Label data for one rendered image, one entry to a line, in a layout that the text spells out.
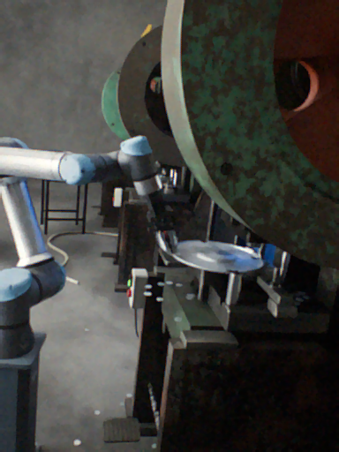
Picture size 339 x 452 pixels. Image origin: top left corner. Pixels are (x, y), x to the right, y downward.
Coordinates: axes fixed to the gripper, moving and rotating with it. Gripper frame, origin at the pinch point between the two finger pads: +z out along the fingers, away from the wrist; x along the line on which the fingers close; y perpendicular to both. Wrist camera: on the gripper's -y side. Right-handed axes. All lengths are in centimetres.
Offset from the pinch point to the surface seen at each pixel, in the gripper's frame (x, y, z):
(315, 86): 33, 38, -37
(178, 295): -2.4, -0.2, 15.3
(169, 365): -12.8, 25.2, 18.9
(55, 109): -40, -663, -59
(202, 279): 5.7, 4.7, 10.8
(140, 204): 7, -152, 23
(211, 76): 11, 46, -45
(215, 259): 11.2, 5.6, 6.0
